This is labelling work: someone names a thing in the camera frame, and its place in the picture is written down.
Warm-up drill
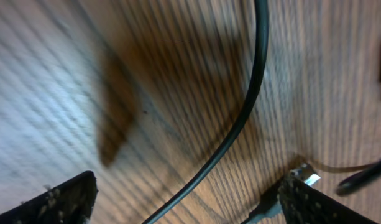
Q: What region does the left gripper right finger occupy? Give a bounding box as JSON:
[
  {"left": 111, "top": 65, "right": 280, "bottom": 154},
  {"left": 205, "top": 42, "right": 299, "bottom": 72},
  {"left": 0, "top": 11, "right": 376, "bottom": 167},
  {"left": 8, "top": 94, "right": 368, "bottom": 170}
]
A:
[{"left": 278, "top": 175, "right": 375, "bottom": 224}]

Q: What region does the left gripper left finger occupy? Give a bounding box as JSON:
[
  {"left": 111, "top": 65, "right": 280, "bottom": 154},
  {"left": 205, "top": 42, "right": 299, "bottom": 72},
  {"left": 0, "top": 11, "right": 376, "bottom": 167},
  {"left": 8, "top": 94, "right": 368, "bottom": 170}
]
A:
[{"left": 0, "top": 171, "right": 98, "bottom": 224}]

